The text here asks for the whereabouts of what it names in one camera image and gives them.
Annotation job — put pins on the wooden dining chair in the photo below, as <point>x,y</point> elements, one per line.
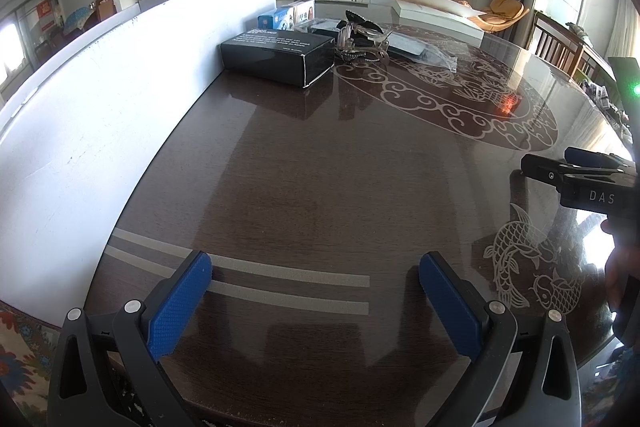
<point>106,9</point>

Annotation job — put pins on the clear hair claw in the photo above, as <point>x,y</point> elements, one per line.
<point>357,47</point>

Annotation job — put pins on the white foam board enclosure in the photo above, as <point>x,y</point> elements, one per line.
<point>100,122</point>

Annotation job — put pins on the blue white carton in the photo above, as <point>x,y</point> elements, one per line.
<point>276,19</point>

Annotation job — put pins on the clear plastic bag dark item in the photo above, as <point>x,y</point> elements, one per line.
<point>425,52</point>

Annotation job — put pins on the black hair clip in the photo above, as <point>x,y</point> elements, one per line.
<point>361,21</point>

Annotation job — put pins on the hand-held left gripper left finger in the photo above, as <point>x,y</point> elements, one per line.
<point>175,307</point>

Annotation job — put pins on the red door poster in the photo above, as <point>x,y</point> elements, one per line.
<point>44,13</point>

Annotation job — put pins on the blue cloth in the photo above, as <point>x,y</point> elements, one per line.
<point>76,18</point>

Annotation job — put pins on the clear flat packet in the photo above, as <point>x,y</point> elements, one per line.
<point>320,28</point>

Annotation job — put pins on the slatted wooden chair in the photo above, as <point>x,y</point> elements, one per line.
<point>570,44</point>

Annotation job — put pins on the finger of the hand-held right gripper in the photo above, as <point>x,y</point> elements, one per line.
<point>550,172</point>
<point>595,158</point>

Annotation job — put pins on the orange lounge chair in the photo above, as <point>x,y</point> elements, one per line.
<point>502,9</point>

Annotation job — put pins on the floral patterned cloth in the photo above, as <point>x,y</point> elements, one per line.
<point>20,357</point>

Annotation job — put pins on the person's right hand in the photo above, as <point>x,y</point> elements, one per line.
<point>625,287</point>

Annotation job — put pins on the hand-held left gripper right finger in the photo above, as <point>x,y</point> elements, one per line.
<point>452,307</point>

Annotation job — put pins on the white printed carton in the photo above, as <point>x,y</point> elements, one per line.
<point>304,12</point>

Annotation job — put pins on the black cardboard box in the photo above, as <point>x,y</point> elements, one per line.
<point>275,54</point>

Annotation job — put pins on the flat white box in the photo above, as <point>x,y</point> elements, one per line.
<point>440,19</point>

